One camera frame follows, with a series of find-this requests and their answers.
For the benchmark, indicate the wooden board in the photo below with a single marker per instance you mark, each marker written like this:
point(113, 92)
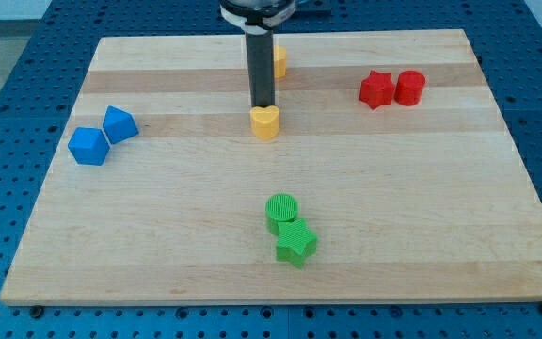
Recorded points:
point(429, 203)

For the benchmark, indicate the yellow hexagon block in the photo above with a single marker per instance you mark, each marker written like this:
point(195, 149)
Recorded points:
point(280, 61)

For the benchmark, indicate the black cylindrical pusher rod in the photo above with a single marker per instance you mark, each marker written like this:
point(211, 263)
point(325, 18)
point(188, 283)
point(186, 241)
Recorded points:
point(260, 65)

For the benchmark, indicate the blue cube block right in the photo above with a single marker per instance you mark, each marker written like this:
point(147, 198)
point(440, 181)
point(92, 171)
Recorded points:
point(119, 125)

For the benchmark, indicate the red star block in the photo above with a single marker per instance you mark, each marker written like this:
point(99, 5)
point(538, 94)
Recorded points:
point(377, 89)

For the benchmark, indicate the red cylinder block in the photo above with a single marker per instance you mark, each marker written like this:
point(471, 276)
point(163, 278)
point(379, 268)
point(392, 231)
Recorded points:
point(409, 87)

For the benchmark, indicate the green star block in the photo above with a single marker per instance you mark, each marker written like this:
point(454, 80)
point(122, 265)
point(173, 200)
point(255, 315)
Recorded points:
point(296, 242)

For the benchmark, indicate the green cylinder block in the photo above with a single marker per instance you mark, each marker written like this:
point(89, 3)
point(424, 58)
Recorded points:
point(281, 207)

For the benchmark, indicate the yellow heart block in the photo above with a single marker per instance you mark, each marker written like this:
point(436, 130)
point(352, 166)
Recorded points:
point(264, 121)

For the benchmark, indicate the blue cube block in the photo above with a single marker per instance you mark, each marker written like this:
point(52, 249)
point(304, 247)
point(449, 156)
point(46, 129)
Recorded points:
point(119, 125)
point(88, 146)

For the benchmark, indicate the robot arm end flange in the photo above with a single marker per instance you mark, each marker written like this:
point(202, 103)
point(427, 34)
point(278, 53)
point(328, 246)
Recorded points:
point(265, 14)

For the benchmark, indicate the blue cube block left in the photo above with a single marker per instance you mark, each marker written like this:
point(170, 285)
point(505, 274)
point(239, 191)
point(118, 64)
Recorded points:
point(88, 146)

